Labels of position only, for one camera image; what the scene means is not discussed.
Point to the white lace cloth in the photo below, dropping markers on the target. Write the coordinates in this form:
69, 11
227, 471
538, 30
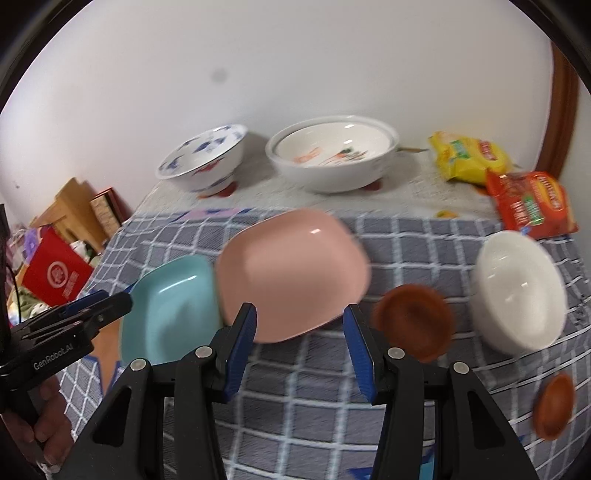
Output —
406, 194

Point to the small brown dish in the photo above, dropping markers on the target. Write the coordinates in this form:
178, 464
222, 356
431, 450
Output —
411, 323
554, 406

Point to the red box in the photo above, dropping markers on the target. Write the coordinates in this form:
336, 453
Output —
55, 277

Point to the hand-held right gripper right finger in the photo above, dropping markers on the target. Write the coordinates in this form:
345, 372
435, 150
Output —
358, 346

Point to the red coaster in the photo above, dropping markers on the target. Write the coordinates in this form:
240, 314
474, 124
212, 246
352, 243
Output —
226, 191
374, 185

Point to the teal square plate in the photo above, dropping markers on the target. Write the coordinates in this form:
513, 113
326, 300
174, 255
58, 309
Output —
171, 304

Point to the patterned brown box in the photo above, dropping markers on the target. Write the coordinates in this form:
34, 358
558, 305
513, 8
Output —
108, 212

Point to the pink square plate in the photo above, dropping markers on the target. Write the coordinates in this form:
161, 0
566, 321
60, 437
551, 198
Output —
295, 267

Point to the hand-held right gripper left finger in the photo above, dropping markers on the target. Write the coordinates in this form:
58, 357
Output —
242, 341

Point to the yellow chip bag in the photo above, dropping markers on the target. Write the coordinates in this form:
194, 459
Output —
461, 161

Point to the grey checked blanket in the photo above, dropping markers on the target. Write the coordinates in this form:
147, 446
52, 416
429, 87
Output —
300, 415

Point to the wooden board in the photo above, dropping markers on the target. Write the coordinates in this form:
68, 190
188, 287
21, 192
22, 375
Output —
69, 207

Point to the brown wooden door frame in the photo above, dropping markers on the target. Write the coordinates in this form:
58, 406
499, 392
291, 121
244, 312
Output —
561, 115

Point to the person's left hand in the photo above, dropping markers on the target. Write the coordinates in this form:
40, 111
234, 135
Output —
51, 415

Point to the large white printed bowl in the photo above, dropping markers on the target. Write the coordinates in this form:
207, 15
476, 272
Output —
332, 170

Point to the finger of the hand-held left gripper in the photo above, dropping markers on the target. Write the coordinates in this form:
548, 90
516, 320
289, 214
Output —
111, 309
85, 302

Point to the red chip bag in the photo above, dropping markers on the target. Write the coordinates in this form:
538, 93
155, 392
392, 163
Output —
531, 203

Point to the white blue-flowered bowl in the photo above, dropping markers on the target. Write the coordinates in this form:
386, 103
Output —
207, 170

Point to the plain white bowl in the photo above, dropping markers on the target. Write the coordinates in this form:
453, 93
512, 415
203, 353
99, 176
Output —
517, 286

